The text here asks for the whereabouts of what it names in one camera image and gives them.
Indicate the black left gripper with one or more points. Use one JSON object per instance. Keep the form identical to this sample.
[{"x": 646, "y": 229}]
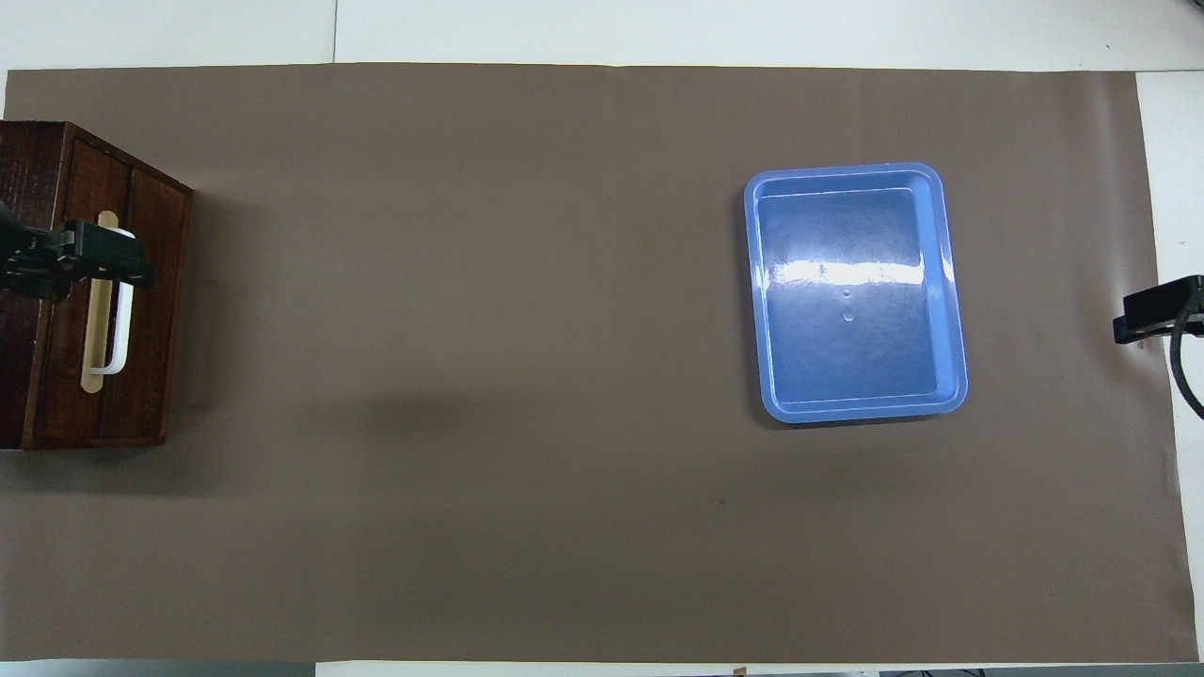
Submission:
[{"x": 33, "y": 268}]

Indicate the blue plastic tray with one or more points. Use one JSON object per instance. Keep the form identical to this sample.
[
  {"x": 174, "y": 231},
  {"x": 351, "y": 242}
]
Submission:
[{"x": 847, "y": 362}]

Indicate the dark wooden cabinet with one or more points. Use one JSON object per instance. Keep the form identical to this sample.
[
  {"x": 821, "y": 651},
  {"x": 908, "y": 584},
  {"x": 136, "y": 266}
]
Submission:
[{"x": 19, "y": 376}]

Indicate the brown table mat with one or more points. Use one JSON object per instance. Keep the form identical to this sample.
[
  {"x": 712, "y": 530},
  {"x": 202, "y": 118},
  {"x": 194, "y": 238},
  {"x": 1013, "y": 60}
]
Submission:
[{"x": 470, "y": 376}]

